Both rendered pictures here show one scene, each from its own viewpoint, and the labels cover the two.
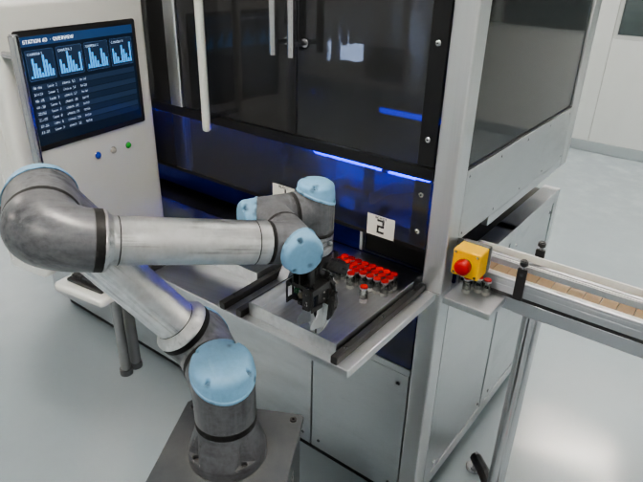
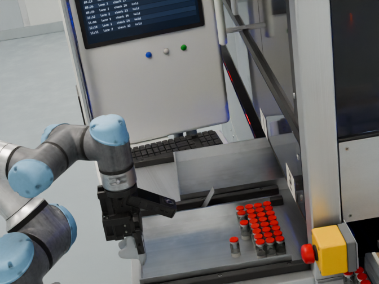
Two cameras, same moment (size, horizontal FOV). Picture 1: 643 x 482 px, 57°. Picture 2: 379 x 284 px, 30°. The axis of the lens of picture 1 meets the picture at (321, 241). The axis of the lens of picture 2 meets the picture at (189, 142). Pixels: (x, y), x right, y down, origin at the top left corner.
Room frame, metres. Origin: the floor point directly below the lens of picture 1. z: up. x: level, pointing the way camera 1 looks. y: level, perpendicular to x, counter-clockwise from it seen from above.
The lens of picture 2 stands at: (0.37, -1.14, 1.84)
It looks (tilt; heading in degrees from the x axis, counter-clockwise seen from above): 26 degrees down; 52
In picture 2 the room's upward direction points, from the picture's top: 9 degrees counter-clockwise
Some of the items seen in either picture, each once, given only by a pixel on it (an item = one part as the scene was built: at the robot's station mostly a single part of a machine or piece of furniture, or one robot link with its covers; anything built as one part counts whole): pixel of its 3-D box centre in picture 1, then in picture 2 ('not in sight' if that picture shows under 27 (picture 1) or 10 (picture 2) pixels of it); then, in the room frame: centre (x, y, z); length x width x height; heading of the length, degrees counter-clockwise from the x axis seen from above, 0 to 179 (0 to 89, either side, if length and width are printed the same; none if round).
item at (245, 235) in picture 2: (350, 279); (245, 230); (1.33, -0.08, 0.90); 0.02 x 0.02 x 0.05
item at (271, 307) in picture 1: (334, 297); (210, 241); (1.25, -0.04, 0.90); 0.34 x 0.26 x 0.04; 143
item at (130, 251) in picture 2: (318, 321); (131, 252); (1.05, 0.00, 0.96); 0.06 x 0.03 x 0.09; 144
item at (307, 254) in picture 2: (463, 266); (311, 253); (1.25, -0.35, 0.99); 0.04 x 0.04 x 0.04; 53
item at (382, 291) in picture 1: (359, 277); (255, 231); (1.34, -0.10, 0.90); 0.18 x 0.02 x 0.05; 53
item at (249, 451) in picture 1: (227, 433); not in sight; (0.84, 0.17, 0.84); 0.15 x 0.15 x 0.10
